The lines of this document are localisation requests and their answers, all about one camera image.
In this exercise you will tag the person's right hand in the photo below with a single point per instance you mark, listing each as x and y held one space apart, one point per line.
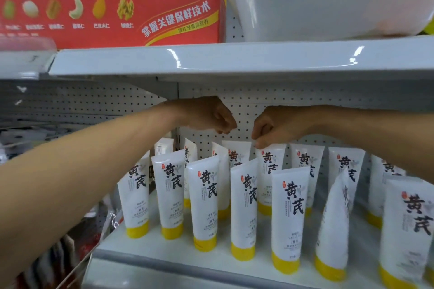
288 122

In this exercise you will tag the person's left hand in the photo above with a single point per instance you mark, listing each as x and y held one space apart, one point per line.
200 112

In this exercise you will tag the person's left fingers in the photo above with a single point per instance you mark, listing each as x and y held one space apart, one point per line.
226 124

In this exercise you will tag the person's right thumb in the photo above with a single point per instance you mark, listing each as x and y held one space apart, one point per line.
261 129

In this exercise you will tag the white yellow-capped cream tube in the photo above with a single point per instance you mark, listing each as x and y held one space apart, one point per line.
269 170

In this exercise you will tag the person's right forearm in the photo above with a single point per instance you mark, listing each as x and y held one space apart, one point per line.
379 136

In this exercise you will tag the person's left forearm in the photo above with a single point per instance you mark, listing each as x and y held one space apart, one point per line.
78 177

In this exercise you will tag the white metal shelf board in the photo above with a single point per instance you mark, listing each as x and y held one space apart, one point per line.
237 58
210 258

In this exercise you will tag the rows of white tubes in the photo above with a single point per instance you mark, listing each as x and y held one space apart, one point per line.
288 207

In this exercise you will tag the white pegboard back panel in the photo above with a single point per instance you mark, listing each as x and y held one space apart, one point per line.
101 99

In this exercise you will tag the red nut picture box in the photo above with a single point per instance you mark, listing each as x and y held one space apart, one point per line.
112 16

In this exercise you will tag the clear plastic wrapped goods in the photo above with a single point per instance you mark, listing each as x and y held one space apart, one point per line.
78 251

